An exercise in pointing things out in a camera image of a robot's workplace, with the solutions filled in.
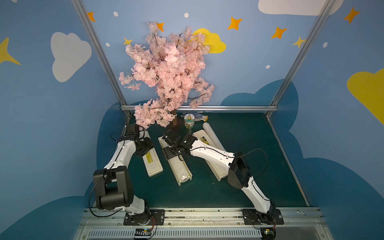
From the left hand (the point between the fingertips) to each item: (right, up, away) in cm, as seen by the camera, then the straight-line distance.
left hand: (151, 145), depth 90 cm
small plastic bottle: (+29, +20, +29) cm, 46 cm away
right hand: (+12, -2, -3) cm, 13 cm away
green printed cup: (+22, +16, +18) cm, 33 cm away
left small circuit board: (+1, -41, -17) cm, 44 cm away
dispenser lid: (0, -11, +1) cm, 11 cm away
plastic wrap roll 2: (+39, +3, +11) cm, 41 cm away
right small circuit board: (+63, -42, -16) cm, 77 cm away
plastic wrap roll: (+18, -13, -5) cm, 23 cm away
